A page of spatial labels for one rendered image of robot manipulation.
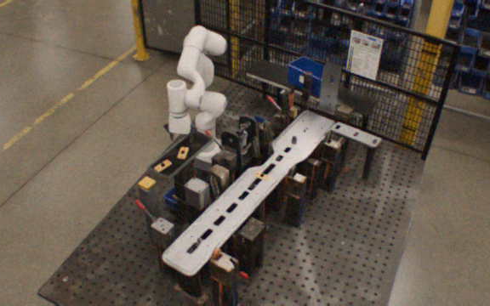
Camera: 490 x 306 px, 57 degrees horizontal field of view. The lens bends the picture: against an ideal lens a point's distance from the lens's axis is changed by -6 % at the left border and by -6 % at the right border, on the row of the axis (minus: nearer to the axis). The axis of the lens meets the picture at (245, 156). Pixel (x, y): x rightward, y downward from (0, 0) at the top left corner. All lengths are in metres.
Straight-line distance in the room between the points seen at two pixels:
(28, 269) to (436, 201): 3.18
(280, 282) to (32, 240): 2.05
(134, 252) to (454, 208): 2.58
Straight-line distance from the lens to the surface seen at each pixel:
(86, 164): 4.29
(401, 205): 2.92
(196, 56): 2.29
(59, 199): 4.04
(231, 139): 2.50
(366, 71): 3.10
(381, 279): 2.54
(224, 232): 2.24
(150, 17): 5.39
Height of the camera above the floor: 2.71
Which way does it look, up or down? 41 degrees down
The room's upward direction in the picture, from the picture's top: 1 degrees clockwise
